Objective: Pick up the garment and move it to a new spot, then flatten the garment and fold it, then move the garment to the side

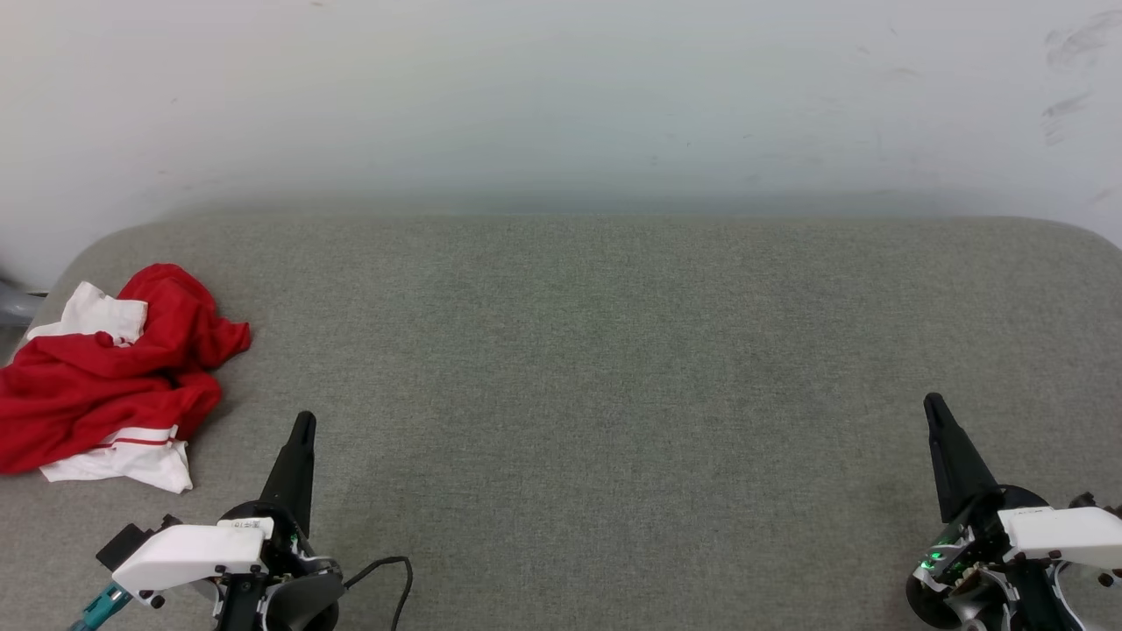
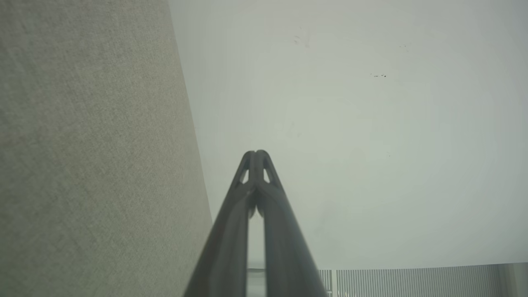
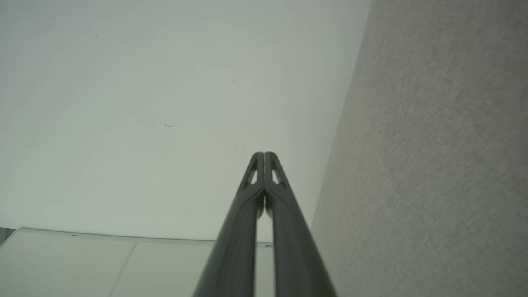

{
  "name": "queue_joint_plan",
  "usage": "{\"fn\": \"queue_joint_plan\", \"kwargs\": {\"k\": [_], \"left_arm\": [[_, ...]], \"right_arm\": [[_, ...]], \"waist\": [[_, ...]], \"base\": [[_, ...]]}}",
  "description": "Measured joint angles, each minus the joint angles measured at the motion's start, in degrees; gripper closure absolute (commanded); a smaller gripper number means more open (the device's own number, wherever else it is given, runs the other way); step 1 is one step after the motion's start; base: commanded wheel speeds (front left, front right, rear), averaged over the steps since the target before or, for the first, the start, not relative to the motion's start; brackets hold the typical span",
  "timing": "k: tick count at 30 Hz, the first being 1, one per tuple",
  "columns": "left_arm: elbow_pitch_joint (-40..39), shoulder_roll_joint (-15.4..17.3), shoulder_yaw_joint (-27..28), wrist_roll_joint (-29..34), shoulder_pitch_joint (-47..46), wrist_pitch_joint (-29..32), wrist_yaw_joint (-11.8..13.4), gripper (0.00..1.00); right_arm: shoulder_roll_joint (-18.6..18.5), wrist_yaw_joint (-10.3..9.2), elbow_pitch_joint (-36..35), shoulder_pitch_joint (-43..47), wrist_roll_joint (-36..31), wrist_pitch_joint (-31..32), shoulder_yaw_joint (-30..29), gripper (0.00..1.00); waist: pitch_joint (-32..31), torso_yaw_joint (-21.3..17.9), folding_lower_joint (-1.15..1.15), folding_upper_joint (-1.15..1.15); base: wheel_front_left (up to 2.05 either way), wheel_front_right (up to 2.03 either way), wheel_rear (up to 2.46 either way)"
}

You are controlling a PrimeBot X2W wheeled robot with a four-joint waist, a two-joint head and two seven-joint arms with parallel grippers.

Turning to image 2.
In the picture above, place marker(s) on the white ribbed panel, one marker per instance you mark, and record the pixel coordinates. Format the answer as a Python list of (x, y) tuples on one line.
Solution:
[(412, 282)]

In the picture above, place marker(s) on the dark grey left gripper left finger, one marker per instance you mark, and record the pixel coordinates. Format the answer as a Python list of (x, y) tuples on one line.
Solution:
[(225, 247)]

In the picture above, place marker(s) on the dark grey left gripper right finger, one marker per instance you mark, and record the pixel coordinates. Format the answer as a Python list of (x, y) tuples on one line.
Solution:
[(284, 247)]

